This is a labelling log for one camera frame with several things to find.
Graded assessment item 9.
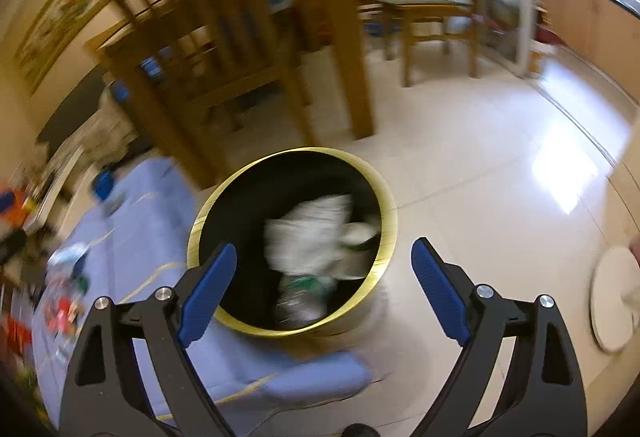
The crumpled white plastic bag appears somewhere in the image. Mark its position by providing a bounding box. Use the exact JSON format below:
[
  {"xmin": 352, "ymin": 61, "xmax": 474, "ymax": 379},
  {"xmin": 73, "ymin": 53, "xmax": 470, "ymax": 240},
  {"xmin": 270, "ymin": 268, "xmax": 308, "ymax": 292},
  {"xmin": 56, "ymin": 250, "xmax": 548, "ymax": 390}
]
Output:
[{"xmin": 263, "ymin": 194, "xmax": 356, "ymax": 275}]

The green and white packet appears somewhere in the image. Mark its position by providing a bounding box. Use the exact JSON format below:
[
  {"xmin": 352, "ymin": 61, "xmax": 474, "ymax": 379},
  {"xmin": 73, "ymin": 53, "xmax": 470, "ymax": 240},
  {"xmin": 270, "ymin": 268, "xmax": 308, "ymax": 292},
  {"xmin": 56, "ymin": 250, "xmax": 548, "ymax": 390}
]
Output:
[{"xmin": 275, "ymin": 273, "xmax": 336, "ymax": 325}]

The light blue blanket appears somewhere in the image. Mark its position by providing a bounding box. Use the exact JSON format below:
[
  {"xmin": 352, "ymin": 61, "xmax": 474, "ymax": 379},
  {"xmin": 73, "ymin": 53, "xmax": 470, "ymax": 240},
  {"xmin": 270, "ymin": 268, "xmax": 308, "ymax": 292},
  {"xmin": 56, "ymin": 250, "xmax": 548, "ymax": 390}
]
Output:
[{"xmin": 30, "ymin": 157, "xmax": 373, "ymax": 423}]

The dark flat screen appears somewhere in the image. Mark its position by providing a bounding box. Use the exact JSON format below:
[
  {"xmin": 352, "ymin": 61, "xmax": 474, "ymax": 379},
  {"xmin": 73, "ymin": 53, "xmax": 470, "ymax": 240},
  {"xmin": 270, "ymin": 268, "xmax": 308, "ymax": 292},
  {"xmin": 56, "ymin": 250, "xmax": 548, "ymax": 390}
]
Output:
[{"xmin": 37, "ymin": 64, "xmax": 113, "ymax": 145}]

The orange packet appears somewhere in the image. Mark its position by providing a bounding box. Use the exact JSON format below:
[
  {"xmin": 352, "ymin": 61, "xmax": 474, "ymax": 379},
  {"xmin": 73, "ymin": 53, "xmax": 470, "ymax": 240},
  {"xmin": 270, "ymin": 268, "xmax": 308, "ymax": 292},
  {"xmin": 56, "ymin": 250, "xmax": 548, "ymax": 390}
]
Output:
[{"xmin": 0, "ymin": 190, "xmax": 31, "ymax": 233}]

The white round fan base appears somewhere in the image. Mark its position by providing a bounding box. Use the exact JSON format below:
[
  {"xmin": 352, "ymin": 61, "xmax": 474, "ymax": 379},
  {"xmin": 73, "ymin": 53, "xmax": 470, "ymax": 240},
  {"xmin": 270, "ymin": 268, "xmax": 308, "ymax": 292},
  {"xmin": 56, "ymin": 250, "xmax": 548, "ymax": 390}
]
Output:
[{"xmin": 590, "ymin": 246, "xmax": 640, "ymax": 354}]

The pile of colourful wrappers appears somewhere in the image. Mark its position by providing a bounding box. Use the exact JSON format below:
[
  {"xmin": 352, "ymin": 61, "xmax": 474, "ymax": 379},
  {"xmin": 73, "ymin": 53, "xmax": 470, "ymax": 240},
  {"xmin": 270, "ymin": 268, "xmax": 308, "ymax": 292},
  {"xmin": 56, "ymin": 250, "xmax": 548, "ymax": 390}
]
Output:
[{"xmin": 45, "ymin": 242, "xmax": 96, "ymax": 333}]

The gold framed painting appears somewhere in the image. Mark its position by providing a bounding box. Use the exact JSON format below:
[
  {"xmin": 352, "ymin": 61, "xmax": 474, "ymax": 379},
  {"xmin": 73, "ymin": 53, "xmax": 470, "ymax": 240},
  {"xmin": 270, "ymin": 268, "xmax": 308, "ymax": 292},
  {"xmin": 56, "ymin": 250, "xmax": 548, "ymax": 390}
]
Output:
[{"xmin": 12, "ymin": 0, "xmax": 108, "ymax": 95}]

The white paper cup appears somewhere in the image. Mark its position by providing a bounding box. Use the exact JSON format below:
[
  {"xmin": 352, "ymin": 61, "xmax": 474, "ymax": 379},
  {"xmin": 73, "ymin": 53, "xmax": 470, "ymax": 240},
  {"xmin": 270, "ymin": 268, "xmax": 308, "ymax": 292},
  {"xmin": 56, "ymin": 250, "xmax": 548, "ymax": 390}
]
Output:
[{"xmin": 340, "ymin": 222, "xmax": 378, "ymax": 280}]

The wooden dining table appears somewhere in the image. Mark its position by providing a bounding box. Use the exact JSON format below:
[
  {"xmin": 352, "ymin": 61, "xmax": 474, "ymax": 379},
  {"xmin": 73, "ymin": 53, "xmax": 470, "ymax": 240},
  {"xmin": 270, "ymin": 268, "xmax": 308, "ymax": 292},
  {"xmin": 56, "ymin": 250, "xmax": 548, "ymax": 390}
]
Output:
[{"xmin": 97, "ymin": 0, "xmax": 376, "ymax": 140}]

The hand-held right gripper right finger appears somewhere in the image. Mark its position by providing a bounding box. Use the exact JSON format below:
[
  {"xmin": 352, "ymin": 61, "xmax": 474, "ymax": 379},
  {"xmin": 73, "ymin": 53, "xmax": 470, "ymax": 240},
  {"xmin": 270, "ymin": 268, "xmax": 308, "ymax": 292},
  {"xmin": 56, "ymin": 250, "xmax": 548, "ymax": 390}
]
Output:
[{"xmin": 411, "ymin": 237, "xmax": 587, "ymax": 437}]

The wooden slat-back chair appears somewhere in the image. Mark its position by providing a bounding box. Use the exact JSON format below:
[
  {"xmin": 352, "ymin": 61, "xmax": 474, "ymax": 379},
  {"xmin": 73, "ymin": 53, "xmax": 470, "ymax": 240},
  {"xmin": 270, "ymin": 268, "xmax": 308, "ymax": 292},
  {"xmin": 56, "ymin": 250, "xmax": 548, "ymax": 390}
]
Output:
[{"xmin": 85, "ymin": 0, "xmax": 321, "ymax": 190}]

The wooden cabinet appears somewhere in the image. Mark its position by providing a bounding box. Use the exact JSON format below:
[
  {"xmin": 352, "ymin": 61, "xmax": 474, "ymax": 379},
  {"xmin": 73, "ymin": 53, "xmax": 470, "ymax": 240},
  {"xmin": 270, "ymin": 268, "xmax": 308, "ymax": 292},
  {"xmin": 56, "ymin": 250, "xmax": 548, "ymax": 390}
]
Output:
[{"xmin": 532, "ymin": 0, "xmax": 640, "ymax": 103}]

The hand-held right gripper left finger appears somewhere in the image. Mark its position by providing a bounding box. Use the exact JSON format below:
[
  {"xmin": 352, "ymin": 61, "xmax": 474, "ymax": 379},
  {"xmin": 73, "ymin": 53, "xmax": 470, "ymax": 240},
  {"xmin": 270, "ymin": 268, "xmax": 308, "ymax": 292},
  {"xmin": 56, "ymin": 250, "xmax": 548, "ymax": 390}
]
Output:
[{"xmin": 59, "ymin": 243, "xmax": 238, "ymax": 437}]

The black gold-rimmed trash bin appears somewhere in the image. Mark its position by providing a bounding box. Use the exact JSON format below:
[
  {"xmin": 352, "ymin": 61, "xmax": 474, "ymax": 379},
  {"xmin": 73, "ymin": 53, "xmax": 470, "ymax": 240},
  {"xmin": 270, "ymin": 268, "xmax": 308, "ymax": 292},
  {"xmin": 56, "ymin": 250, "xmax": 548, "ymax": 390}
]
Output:
[{"xmin": 187, "ymin": 147, "xmax": 398, "ymax": 338}]

